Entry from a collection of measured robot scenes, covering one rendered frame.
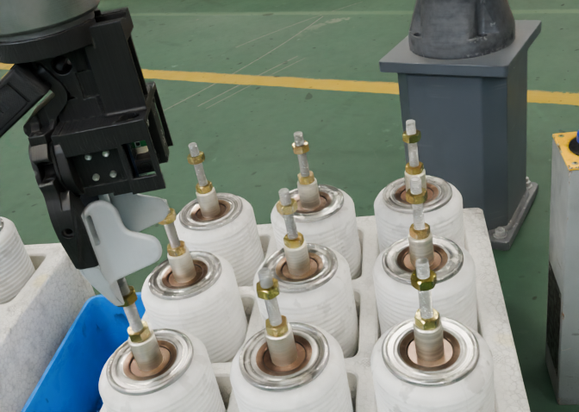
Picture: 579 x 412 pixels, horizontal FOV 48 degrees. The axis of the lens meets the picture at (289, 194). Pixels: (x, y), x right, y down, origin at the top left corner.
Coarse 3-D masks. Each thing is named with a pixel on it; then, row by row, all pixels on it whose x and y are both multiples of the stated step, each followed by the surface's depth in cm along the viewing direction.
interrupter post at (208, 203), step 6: (210, 192) 74; (198, 198) 75; (204, 198) 74; (210, 198) 74; (216, 198) 75; (204, 204) 75; (210, 204) 75; (216, 204) 75; (204, 210) 75; (210, 210) 75; (216, 210) 75; (204, 216) 76; (210, 216) 75
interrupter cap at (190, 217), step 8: (224, 200) 78; (232, 200) 77; (240, 200) 77; (184, 208) 78; (192, 208) 77; (224, 208) 77; (232, 208) 76; (240, 208) 75; (184, 216) 76; (192, 216) 76; (200, 216) 76; (216, 216) 75; (224, 216) 74; (232, 216) 74; (184, 224) 74; (192, 224) 74; (200, 224) 74; (208, 224) 74; (216, 224) 73; (224, 224) 73
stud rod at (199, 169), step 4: (192, 144) 72; (196, 144) 72; (192, 148) 72; (196, 148) 72; (192, 152) 72; (196, 152) 72; (192, 156) 72; (200, 164) 73; (196, 168) 73; (200, 168) 73; (196, 172) 73; (200, 172) 73; (204, 172) 74; (196, 176) 74; (200, 176) 73; (204, 176) 74; (200, 180) 74; (204, 180) 74; (200, 184) 74; (204, 184) 74
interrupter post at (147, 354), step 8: (152, 336) 55; (136, 344) 54; (144, 344) 54; (152, 344) 55; (136, 352) 55; (144, 352) 54; (152, 352) 55; (160, 352) 56; (136, 360) 55; (144, 360) 55; (152, 360) 55; (160, 360) 56; (144, 368) 55; (152, 368) 55
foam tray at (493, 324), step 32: (480, 224) 77; (480, 256) 72; (352, 288) 71; (480, 288) 68; (256, 320) 70; (480, 320) 64; (512, 352) 60; (224, 384) 64; (352, 384) 62; (512, 384) 57
